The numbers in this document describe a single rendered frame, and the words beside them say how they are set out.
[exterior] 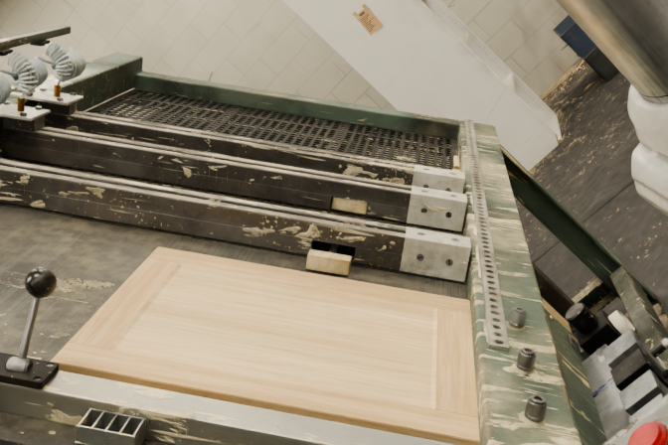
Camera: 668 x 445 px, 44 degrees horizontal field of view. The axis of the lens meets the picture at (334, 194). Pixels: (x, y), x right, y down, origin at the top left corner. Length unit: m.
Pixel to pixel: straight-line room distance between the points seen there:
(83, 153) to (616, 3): 1.40
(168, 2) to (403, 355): 5.94
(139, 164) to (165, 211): 0.33
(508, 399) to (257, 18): 5.85
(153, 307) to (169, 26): 5.82
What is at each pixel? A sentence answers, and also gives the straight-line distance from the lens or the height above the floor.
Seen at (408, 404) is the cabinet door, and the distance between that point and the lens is 1.15.
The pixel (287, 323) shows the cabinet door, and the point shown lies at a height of 1.12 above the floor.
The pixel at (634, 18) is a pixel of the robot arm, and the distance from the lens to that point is 0.89.
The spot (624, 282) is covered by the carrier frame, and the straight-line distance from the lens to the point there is 2.87.
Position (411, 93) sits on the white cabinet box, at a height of 0.86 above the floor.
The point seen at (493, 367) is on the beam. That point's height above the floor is 0.89.
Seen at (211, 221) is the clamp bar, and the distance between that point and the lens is 1.63.
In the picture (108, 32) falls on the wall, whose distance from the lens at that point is 7.29.
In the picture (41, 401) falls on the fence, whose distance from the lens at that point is 1.08.
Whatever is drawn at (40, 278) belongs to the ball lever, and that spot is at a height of 1.43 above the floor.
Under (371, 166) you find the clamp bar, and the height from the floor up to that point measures 1.11.
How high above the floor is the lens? 1.35
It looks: 6 degrees down
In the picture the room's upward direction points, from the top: 47 degrees counter-clockwise
